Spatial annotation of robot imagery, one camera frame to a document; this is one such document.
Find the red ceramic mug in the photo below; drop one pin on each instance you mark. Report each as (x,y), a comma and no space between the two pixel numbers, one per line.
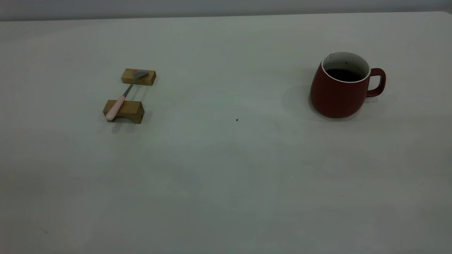
(335,100)

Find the flat rectangular wooden block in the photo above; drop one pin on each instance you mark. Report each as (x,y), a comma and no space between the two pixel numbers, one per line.
(146,79)

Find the arched wooden block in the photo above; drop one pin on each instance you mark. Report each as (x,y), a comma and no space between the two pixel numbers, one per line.
(132,112)

